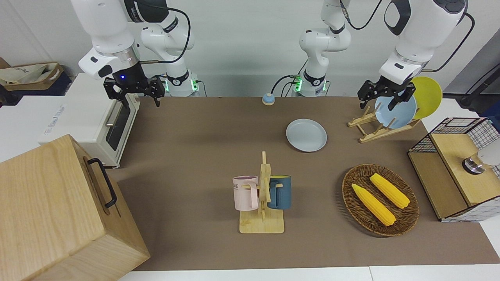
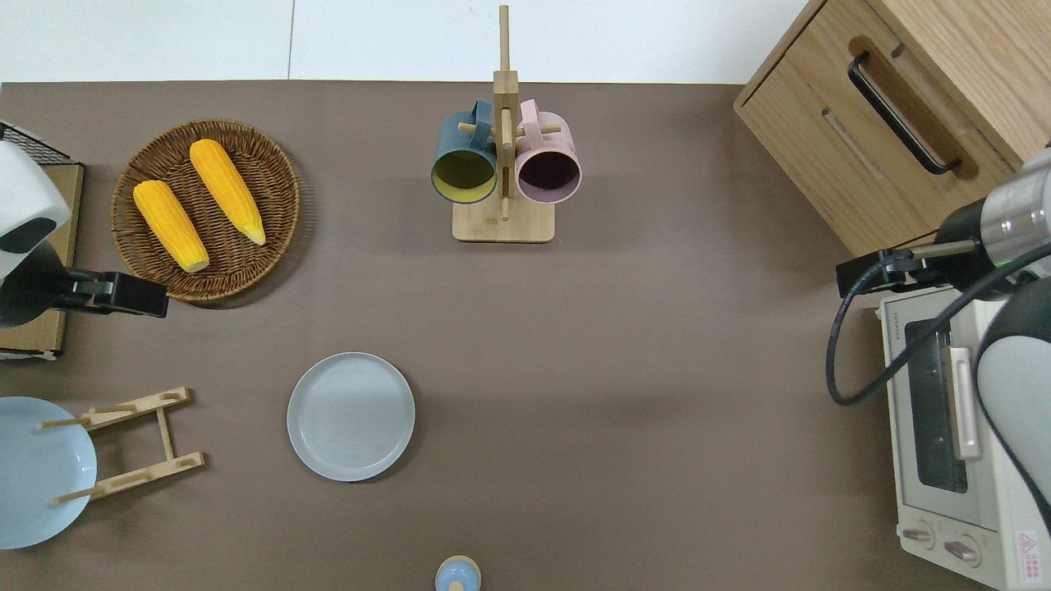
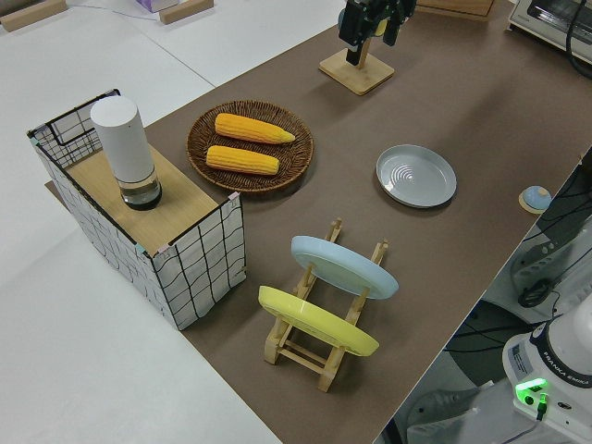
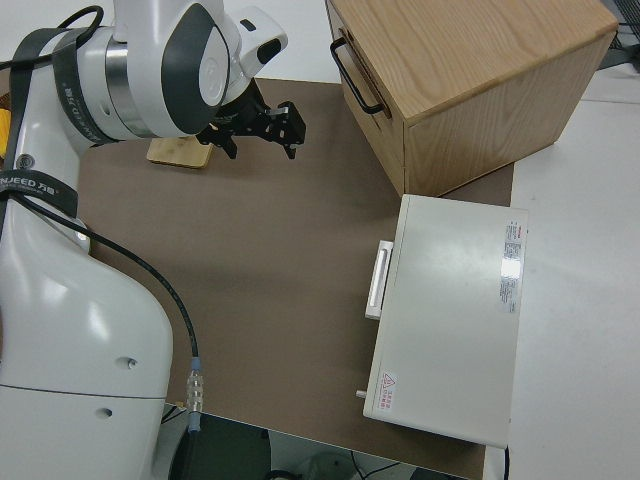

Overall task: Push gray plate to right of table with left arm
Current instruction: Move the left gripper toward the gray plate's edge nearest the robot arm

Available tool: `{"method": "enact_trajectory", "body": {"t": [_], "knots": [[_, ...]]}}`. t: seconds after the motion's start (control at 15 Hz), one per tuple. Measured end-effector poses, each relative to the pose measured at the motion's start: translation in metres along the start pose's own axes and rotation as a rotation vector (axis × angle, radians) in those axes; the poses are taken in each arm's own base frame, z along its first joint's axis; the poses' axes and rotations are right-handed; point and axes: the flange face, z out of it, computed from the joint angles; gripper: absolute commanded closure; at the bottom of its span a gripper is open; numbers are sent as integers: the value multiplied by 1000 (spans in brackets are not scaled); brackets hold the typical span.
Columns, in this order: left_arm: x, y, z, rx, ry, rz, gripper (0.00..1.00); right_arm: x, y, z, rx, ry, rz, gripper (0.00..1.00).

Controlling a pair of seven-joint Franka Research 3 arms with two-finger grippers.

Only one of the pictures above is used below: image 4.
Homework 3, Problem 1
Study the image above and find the silver oven door handle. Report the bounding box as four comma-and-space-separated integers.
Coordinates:
364, 240, 396, 321

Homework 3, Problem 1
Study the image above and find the black equipment box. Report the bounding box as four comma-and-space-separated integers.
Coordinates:
167, 412, 274, 480

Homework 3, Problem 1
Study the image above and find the black cabinet handle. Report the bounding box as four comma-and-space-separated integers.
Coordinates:
329, 38, 386, 115

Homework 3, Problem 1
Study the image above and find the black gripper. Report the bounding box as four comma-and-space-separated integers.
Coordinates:
196, 82, 307, 161

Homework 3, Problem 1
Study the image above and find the wooden mug tree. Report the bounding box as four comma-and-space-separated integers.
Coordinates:
146, 134, 211, 171

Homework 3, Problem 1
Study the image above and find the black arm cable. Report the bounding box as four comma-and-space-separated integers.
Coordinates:
0, 5, 207, 434

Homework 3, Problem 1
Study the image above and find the brown table mat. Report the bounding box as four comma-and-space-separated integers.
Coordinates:
77, 77, 516, 480

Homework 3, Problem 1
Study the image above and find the wooden drawer cabinet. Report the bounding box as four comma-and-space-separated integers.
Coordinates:
324, 0, 620, 197

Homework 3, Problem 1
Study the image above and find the white toaster oven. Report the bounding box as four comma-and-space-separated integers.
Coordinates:
355, 193, 530, 449

